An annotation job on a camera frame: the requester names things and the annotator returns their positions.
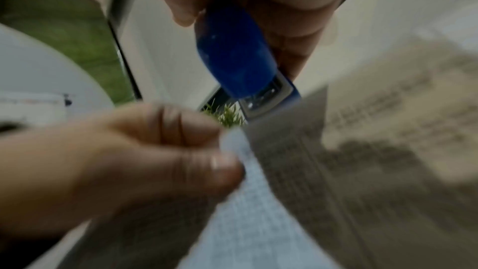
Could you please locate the person's left hand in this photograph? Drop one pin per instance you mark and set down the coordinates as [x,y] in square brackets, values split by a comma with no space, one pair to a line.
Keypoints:
[112,167]

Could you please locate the blue white stapler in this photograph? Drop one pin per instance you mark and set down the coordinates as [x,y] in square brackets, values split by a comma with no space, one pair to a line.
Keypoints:
[231,55]

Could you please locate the printed paper bundle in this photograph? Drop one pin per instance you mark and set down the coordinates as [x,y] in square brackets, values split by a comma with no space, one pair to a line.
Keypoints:
[336,188]

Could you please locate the white paper note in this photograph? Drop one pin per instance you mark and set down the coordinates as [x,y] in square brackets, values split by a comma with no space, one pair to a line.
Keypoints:
[33,105]

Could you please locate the white printed banner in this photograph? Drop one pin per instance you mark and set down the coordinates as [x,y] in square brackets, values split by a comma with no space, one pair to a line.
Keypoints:
[56,67]

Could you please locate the green potted plant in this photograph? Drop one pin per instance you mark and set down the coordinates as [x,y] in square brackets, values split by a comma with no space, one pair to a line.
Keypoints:
[229,115]

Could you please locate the green leaf print mat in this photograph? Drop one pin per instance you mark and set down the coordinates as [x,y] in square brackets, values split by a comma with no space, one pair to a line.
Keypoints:
[67,31]

